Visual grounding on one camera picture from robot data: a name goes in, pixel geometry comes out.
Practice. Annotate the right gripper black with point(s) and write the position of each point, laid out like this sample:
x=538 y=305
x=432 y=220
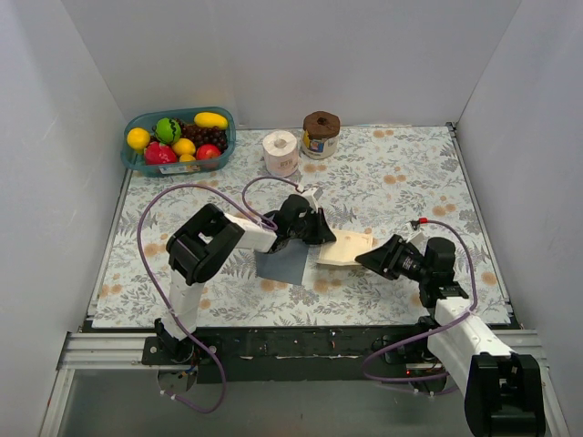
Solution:
x=390 y=253

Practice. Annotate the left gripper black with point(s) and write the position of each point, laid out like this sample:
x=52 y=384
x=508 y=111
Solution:
x=314 y=224

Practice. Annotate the cream letter paper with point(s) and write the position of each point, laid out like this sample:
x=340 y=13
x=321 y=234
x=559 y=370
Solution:
x=347 y=246

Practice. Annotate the grey envelope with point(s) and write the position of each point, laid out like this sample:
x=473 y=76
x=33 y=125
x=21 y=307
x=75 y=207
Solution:
x=286 y=265

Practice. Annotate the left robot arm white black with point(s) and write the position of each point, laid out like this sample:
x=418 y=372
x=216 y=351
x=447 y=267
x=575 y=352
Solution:
x=198 y=250

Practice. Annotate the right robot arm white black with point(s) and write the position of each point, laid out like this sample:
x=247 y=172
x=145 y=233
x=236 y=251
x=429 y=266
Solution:
x=502 y=388

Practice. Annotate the floral table mat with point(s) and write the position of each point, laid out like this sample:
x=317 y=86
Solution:
x=379 y=180

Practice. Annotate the white toilet paper roll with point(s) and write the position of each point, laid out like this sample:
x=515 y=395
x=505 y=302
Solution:
x=281 y=153

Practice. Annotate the brown toilet paper roll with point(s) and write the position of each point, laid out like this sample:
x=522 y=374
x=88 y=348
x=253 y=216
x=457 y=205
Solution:
x=320 y=136

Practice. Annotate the red apple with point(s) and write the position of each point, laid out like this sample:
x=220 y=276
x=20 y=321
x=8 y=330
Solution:
x=207 y=151

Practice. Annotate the dark purple grapes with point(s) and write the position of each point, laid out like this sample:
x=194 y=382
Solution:
x=204 y=135

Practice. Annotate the small yellow fruit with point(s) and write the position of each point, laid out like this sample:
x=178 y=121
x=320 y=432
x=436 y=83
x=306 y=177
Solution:
x=186 y=158

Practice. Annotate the yellow mango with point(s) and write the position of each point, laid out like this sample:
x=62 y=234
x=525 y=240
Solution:
x=211 y=120

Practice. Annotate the yellow lemon centre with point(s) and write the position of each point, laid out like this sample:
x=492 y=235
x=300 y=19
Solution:
x=184 y=146

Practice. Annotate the yellow lemon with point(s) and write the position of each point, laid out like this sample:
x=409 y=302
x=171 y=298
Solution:
x=138 y=139
x=184 y=146

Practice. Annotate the pink dragon fruit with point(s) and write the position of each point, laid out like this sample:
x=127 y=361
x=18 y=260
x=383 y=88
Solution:
x=157 y=153

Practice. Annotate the green watermelon ball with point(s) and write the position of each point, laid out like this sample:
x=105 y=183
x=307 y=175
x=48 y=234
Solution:
x=167 y=131

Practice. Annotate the teal plastic fruit basket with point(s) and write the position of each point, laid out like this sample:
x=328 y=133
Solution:
x=135 y=161

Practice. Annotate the yellow lemon left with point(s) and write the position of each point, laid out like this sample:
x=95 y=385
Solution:
x=138 y=139

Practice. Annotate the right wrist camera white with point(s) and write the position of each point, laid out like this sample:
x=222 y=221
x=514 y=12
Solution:
x=417 y=238

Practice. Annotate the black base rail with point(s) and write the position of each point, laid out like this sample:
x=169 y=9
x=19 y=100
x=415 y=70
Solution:
x=332 y=353

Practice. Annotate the aluminium frame rail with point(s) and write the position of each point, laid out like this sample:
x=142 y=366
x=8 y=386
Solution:
x=99 y=350

